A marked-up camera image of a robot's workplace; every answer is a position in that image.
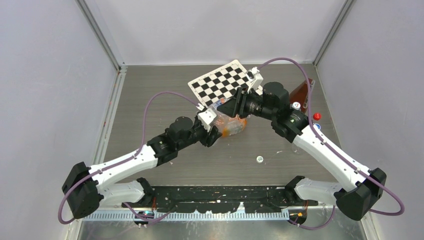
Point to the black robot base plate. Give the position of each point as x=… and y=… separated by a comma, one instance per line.
x=226, y=199

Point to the black white chessboard mat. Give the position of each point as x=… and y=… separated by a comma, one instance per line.
x=220, y=83

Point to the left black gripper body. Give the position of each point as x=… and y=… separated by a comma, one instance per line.
x=201, y=134

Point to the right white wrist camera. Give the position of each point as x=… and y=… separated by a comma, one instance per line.
x=254, y=78

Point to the orange crushed plastic bottle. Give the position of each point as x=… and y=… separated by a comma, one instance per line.
x=242, y=125

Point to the clear plastic bottle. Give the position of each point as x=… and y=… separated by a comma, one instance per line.
x=225, y=124

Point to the clear bottle blue label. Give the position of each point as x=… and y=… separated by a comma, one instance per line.
x=214, y=106

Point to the upright bottle white red cap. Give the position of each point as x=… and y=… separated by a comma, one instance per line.
x=296, y=106

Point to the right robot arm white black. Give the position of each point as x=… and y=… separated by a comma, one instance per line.
x=357, y=188

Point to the white green cap front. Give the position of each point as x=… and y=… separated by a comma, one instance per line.
x=259, y=159

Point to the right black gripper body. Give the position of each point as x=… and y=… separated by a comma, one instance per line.
x=249, y=104

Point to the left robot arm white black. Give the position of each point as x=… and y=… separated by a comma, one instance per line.
x=87, y=188

